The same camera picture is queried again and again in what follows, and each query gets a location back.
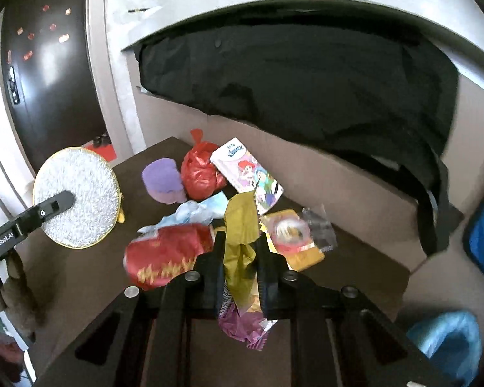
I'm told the red paper sheet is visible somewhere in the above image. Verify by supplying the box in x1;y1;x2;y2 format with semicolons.
83;131;119;168

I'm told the olive and purple snack wrapper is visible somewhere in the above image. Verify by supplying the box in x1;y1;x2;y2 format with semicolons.
218;191;280;352

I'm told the red snack packet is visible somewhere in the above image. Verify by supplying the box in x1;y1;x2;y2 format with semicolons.
123;223;215;291

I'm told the yellow packet with red circle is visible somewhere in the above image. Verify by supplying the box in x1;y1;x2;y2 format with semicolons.
260;209;325;272

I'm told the round silver glitter disc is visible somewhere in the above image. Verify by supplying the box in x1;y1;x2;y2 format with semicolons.
32;146;122;249

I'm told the light blue plastic bag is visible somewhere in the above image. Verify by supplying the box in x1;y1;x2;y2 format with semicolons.
405;310;483;387

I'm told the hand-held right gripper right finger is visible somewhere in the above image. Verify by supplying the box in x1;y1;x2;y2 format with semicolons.
257;233;453;387

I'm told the red plastic bag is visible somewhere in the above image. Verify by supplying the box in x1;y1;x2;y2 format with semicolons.
180;129;227;201

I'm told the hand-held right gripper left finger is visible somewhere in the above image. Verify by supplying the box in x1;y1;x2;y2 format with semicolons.
34;230;227;387

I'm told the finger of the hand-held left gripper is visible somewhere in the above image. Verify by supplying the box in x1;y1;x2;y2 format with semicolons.
13;191;74;235

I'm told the brown plush toy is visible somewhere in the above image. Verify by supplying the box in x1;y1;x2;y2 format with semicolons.
0;250;39;339

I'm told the cartoon print tissue pack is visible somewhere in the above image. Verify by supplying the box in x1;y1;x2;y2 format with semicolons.
210;137;284;215

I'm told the blue tissue paper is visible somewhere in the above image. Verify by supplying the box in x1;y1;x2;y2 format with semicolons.
138;193;230;235

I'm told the purple sponge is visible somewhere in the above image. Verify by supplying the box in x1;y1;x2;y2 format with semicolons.
141;158;187;205

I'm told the black bag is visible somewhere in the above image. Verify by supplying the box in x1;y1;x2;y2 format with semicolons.
134;22;460;256

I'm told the cardboard box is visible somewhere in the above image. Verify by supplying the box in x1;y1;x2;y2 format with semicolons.
136;84;469;275

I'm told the clear plastic wrapper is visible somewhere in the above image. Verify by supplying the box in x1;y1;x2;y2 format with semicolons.
302;204;338;253

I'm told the black glossy refrigerator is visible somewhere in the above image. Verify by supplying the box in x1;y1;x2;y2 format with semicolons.
0;0;109;174

